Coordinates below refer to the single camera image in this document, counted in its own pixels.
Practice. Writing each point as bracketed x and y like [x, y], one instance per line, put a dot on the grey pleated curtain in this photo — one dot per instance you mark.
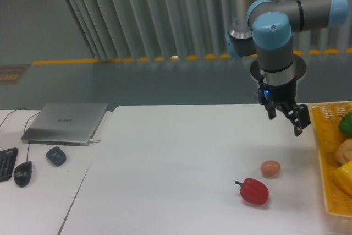
[157, 29]

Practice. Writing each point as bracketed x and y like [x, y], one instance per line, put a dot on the brown toy egg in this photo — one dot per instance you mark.
[270, 168]

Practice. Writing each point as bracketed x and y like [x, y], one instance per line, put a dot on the black computer mouse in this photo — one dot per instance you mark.
[22, 174]

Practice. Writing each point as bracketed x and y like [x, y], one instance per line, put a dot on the green toy pepper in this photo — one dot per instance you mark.
[345, 124]

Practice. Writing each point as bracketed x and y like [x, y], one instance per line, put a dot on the silver closed laptop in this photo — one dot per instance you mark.
[65, 124]

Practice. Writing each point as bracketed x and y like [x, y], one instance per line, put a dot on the small black case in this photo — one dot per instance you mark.
[56, 156]

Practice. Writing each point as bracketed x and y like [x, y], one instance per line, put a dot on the red toy pepper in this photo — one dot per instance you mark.
[253, 191]

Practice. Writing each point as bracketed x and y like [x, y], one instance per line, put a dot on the black keyboard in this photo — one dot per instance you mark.
[7, 162]

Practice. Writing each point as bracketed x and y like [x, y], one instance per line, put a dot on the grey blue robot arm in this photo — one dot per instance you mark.
[266, 29]

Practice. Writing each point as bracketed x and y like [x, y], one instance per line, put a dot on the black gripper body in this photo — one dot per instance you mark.
[282, 96]

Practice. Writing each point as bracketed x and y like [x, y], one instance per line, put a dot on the yellow woven basket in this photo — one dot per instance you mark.
[325, 118]

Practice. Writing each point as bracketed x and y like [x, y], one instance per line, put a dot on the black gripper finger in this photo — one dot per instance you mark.
[271, 110]
[298, 115]

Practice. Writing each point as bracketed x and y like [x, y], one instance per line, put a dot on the yellow toy pepper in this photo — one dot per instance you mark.
[342, 178]

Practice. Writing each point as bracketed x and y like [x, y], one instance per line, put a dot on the tan toy bread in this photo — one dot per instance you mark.
[342, 154]

